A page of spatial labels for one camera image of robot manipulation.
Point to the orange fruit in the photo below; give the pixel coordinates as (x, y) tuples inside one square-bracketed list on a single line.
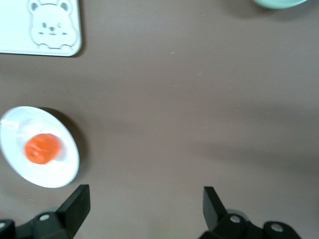
[(42, 149)]

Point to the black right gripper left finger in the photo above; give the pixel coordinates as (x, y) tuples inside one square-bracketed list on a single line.
[(72, 211)]

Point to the white round plate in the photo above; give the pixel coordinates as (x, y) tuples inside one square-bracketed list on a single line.
[(15, 124)]

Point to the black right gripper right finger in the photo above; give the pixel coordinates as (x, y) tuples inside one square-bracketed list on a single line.
[(214, 214)]

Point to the cream tray with bear print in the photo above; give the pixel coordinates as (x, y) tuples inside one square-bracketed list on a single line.
[(15, 25)]

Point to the pale green bowl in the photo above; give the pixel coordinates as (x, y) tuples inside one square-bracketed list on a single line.
[(279, 3)]

